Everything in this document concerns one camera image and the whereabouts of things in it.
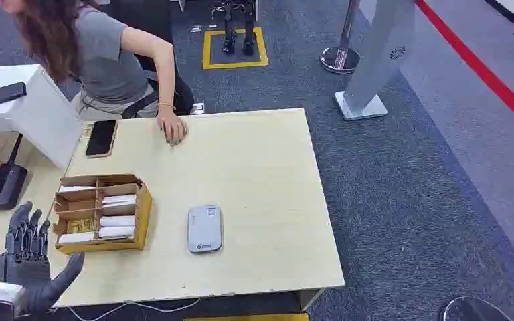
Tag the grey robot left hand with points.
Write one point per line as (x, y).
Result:
(26, 270)

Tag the white card stack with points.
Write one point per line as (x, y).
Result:
(117, 220)
(118, 199)
(116, 231)
(76, 238)
(76, 188)

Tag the gold card stack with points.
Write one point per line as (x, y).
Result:
(79, 225)

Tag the wooden card box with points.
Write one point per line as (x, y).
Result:
(139, 221)

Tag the black smartphone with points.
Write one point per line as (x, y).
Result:
(101, 138)

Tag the white side cabinet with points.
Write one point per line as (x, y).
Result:
(39, 115)

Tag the black power adapter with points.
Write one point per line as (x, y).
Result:
(9, 92)

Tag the grey card reader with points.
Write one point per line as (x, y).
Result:
(204, 229)

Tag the person's hand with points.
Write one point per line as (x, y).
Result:
(173, 127)

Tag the person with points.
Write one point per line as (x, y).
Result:
(102, 57)

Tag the yellow floor tape strip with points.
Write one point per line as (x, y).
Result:
(248, 317)

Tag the pale wooden desk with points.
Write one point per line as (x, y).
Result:
(248, 177)

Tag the black office chair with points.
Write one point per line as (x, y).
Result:
(150, 20)

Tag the yellow floor tape square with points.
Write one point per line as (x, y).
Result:
(235, 65)

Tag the black robot legs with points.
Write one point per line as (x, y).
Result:
(238, 31)

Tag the white standing panel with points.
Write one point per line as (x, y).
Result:
(379, 53)

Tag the round chrome stanchion base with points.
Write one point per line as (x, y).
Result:
(472, 311)

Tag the red floor tape line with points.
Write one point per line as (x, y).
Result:
(483, 73)

